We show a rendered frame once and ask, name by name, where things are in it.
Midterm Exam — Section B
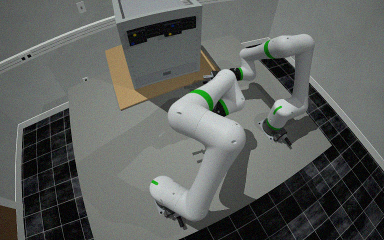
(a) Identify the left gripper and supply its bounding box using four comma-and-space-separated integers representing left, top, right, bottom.
212, 101, 226, 117

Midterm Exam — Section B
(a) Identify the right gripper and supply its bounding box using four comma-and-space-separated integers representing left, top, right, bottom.
202, 67, 241, 85

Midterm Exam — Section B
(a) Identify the flat tan wooden board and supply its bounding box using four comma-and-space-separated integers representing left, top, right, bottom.
105, 45, 220, 110

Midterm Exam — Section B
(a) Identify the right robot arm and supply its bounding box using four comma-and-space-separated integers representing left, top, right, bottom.
239, 34, 315, 146

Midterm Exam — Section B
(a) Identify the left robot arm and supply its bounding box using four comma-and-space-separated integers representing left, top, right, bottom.
149, 69, 246, 227

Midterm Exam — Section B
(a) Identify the grey metal rack frame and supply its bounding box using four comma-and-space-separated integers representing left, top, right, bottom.
112, 0, 203, 90

